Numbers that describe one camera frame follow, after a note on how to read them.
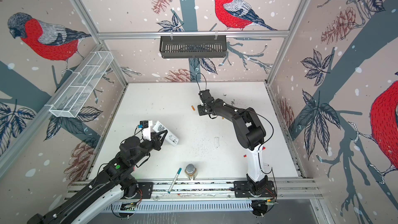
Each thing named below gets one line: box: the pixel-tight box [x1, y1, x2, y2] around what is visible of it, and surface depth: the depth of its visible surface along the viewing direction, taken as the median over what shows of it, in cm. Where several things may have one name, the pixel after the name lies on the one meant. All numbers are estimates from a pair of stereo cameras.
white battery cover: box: [214, 136, 220, 148], surface depth 92 cm
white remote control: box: [152, 120, 180, 147], surface depth 76 cm
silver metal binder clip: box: [184, 163, 197, 181], surface depth 71 cm
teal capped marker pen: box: [167, 167, 182, 194], surface depth 78 cm
